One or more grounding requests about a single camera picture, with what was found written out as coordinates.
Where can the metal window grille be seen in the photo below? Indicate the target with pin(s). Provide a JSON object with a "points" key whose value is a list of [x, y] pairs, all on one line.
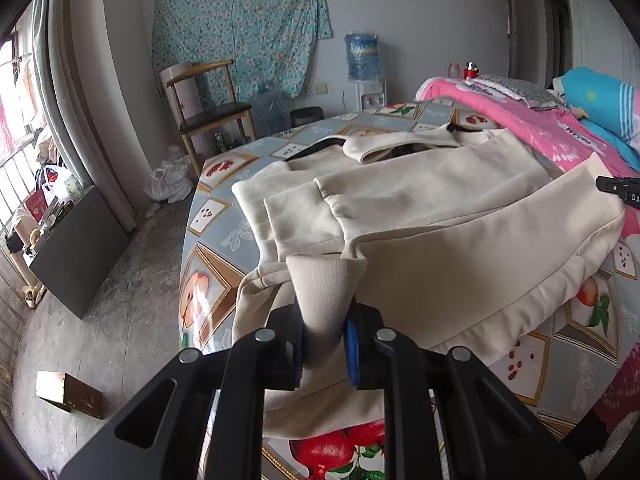
{"points": [[10, 170]]}

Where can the cream zip jacket black stripes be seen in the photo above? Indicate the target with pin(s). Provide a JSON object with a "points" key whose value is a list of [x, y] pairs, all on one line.
{"points": [[425, 220]]}

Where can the table with fruit print cover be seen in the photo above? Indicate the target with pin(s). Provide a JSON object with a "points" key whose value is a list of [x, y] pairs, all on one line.
{"points": [[215, 210]]}

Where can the grey curtain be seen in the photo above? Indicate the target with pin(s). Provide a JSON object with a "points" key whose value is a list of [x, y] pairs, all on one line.
{"points": [[75, 85]]}

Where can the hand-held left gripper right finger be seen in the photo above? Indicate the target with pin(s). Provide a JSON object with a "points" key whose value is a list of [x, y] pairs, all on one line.
{"points": [[350, 355]]}

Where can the white plastic bag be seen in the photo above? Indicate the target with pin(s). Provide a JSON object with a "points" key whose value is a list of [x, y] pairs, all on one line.
{"points": [[170, 180]]}

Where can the blue striped blanket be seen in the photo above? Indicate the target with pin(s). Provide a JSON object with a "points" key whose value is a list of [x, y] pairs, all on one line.
{"points": [[600, 100]]}

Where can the white shopping bag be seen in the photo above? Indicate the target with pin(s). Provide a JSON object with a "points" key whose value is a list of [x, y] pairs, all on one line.
{"points": [[60, 185]]}

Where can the white cardboard box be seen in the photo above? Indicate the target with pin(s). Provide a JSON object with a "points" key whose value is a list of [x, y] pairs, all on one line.
{"points": [[182, 90]]}

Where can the beige shoe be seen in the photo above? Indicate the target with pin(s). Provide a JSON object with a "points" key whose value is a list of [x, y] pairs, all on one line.
{"points": [[34, 296]]}

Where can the blue water dispenser bottle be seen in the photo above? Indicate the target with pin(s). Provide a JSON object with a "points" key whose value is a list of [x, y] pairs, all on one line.
{"points": [[362, 57]]}

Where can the grey patterned cloth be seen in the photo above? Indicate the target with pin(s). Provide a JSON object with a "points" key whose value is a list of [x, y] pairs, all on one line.
{"points": [[520, 89]]}

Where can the red jar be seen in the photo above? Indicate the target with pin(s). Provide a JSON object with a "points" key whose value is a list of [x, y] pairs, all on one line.
{"points": [[471, 72]]}

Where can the white wall socket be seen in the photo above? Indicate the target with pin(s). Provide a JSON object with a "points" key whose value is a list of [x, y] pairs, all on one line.
{"points": [[317, 89]]}

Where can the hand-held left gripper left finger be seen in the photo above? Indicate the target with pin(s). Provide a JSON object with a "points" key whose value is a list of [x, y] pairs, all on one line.
{"points": [[285, 350]]}

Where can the red box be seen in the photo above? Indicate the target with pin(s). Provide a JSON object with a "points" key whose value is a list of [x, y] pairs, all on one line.
{"points": [[36, 205]]}

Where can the green drink can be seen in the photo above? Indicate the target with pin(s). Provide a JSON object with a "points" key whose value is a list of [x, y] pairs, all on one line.
{"points": [[220, 144]]}

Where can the wooden chair dark seat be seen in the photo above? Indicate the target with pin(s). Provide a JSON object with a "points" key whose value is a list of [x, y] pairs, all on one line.
{"points": [[215, 115]]}

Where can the teal floral wall cloth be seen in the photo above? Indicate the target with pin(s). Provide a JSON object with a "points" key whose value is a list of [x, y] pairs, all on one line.
{"points": [[240, 25]]}

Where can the pink blanket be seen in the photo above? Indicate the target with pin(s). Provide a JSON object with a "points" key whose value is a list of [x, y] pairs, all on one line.
{"points": [[545, 130]]}

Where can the grey door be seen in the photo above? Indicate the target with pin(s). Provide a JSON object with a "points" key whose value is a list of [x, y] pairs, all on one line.
{"points": [[545, 30]]}

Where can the dark grey cabinet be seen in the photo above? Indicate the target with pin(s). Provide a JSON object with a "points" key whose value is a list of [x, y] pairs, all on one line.
{"points": [[75, 255]]}

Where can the black rice cooker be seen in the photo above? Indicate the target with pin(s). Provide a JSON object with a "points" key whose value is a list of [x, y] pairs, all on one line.
{"points": [[305, 116]]}

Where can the clear empty water jug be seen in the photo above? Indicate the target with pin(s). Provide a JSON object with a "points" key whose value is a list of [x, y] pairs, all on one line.
{"points": [[272, 115]]}

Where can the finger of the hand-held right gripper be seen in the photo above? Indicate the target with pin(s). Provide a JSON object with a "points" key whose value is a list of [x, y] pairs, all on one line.
{"points": [[612, 184]]}

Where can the pink glass jar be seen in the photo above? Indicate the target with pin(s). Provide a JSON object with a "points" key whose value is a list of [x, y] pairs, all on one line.
{"points": [[453, 71]]}

